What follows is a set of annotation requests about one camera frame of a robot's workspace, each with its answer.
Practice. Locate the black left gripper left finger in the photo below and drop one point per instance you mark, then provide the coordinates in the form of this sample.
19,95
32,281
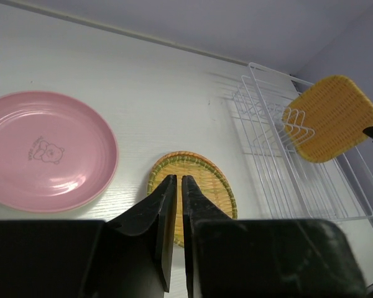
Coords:
129,256

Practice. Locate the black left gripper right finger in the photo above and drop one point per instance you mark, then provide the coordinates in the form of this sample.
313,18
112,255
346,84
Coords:
225,257

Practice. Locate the square woven orange tray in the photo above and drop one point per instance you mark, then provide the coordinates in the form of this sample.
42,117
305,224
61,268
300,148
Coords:
328,119

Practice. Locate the round woven orange plate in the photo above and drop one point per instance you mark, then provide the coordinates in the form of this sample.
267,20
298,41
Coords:
211,161

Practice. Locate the green rimmed woven plate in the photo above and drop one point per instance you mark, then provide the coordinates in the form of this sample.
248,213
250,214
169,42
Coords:
211,186

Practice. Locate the pink round plate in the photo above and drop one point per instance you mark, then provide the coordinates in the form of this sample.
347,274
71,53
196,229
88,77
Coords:
56,152

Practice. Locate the white wire dish rack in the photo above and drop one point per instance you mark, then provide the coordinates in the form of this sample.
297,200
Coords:
286,185

